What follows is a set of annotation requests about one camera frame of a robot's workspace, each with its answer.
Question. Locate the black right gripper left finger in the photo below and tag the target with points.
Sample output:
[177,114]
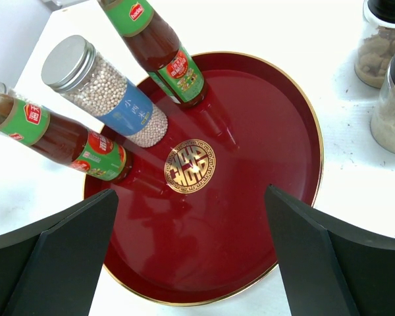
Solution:
[52,266]

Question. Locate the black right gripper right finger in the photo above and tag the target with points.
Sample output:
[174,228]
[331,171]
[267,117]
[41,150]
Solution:
[328,266]

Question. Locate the red round tray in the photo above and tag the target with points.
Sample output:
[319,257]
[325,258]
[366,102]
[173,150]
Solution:
[191,226]

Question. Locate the red sauce bottle green label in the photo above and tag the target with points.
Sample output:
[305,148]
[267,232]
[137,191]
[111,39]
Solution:
[158,50]

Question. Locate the white bead jar blue label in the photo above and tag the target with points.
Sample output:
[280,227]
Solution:
[77,71]

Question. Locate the brown spice grinder jar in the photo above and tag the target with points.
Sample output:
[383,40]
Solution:
[376,46]

